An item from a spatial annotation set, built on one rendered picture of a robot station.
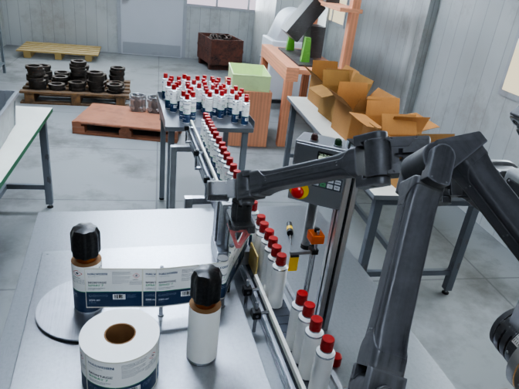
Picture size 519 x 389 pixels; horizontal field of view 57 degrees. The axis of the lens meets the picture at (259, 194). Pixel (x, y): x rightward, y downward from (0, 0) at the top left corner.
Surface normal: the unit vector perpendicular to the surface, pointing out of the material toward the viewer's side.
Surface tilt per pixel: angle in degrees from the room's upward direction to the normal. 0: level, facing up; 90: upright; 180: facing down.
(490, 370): 0
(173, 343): 0
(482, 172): 58
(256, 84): 90
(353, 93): 85
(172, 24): 90
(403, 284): 49
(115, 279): 90
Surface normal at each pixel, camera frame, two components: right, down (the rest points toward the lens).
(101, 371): -0.22, 0.40
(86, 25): 0.18, 0.44
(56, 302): 0.11, -0.90
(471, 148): 0.21, -0.23
